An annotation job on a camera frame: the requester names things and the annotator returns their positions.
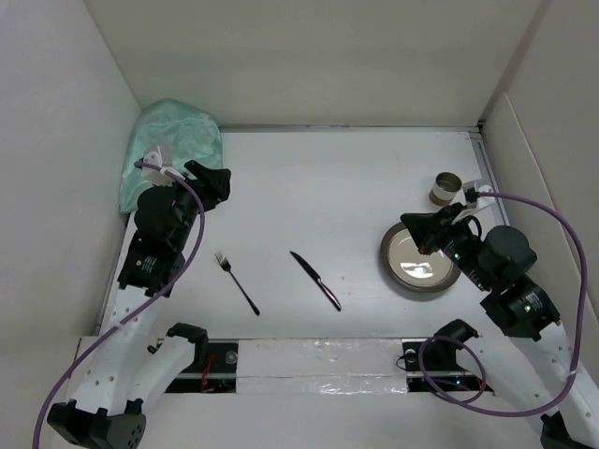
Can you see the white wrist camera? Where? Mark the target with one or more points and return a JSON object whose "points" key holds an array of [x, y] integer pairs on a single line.
{"points": [[475, 199], [156, 161]]}

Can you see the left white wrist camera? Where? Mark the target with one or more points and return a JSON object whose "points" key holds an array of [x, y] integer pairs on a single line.
{"points": [[156, 161]]}

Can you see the black handled table knife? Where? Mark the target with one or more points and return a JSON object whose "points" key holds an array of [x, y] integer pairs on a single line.
{"points": [[318, 280]]}

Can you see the metal cup with white band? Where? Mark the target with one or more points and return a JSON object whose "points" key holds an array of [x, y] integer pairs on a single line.
{"points": [[445, 187]]}

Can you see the black metal fork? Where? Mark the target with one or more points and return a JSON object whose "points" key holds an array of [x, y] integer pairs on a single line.
{"points": [[226, 267]]}

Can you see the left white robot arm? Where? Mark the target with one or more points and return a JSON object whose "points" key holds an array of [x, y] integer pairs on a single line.
{"points": [[124, 378]]}

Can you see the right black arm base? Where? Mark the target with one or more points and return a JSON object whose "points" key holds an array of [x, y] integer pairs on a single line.
{"points": [[439, 359]]}

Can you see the round plate with dark rim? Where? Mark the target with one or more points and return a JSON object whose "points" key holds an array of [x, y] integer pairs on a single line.
{"points": [[412, 270]]}

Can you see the aluminium table edge rail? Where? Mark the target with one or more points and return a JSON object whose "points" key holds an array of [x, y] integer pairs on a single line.
{"points": [[487, 175]]}

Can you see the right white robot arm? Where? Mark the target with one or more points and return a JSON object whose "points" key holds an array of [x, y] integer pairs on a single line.
{"points": [[559, 398]]}

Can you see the green patterned cloth placemat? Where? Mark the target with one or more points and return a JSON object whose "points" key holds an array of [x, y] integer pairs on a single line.
{"points": [[188, 133]]}

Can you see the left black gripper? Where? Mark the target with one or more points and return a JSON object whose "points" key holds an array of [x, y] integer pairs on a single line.
{"points": [[211, 184]]}

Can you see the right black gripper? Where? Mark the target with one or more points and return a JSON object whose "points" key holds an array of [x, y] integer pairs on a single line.
{"points": [[444, 218]]}

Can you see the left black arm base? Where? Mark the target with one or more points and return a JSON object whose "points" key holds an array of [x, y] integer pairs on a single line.
{"points": [[215, 373]]}

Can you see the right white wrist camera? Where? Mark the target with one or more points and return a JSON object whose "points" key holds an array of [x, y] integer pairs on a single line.
{"points": [[475, 199]]}

